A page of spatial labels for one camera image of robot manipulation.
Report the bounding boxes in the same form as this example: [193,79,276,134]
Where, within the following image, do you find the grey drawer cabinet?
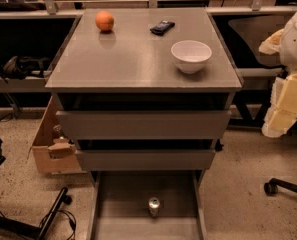
[45,7,244,240]

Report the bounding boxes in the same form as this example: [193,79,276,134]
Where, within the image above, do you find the black stand with cable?
[0,187,77,240]

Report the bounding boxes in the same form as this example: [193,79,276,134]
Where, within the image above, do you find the silver redbull can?
[148,197,161,217]

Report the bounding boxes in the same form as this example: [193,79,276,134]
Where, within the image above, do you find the white bowl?
[171,40,212,74]

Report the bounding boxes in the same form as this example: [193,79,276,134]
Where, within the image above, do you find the black office chair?
[227,15,297,68]

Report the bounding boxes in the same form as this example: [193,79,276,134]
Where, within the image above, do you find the top grey drawer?
[57,111,231,140]

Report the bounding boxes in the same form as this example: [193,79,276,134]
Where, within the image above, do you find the middle grey drawer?
[76,150,215,171]

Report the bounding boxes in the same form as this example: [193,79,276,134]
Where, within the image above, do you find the orange fruit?
[95,11,114,32]

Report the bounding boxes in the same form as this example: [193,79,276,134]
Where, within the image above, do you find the black chair wheel base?
[264,178,297,196]

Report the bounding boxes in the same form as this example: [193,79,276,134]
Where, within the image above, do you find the black headset on shelf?
[0,56,51,80]

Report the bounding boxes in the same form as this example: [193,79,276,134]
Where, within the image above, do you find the cardboard box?
[31,99,82,174]

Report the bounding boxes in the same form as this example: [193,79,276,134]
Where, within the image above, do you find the open bottom grey drawer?
[87,171,208,240]

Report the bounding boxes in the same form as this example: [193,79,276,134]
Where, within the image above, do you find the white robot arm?
[259,12,297,138]

